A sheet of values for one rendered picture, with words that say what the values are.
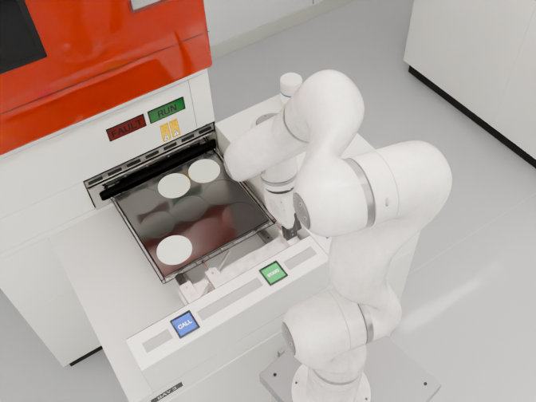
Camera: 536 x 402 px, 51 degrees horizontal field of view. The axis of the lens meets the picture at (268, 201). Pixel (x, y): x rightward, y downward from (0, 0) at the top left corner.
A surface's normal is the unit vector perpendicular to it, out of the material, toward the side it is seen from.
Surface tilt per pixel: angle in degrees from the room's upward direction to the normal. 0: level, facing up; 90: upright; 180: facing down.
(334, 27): 0
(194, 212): 0
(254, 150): 54
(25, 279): 90
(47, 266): 90
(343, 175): 8
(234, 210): 0
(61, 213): 90
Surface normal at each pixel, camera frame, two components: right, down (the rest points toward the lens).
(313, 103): -0.78, -0.12
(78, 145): 0.54, 0.64
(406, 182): 0.26, 0.00
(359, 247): -0.40, 0.05
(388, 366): -0.01, -0.65
